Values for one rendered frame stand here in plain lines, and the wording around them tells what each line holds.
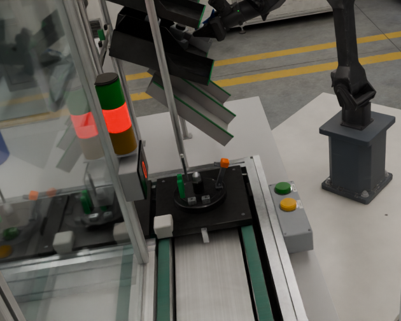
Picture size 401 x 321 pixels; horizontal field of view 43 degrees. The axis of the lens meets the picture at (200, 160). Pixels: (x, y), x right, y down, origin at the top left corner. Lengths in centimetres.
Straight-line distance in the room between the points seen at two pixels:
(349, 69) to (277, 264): 52
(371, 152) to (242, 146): 51
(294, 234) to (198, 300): 27
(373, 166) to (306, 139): 37
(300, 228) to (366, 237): 20
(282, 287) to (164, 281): 27
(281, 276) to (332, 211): 36
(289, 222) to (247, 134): 62
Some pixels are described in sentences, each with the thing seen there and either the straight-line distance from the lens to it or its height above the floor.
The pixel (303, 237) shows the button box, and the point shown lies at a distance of 122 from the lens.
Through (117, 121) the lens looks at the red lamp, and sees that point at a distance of 98.
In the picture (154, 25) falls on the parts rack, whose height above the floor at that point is 138.
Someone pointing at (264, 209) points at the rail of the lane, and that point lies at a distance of 129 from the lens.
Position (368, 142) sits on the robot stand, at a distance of 133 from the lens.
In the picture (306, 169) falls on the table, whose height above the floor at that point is 86.
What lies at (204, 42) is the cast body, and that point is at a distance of 154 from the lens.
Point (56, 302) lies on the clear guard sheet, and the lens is 63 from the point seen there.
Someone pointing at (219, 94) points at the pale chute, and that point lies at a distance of 172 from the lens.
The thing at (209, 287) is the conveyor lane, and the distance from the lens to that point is 118.
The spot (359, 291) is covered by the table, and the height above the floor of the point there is 86.
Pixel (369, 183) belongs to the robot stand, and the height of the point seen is 91.
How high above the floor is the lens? 176
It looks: 32 degrees down
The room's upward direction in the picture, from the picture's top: 11 degrees counter-clockwise
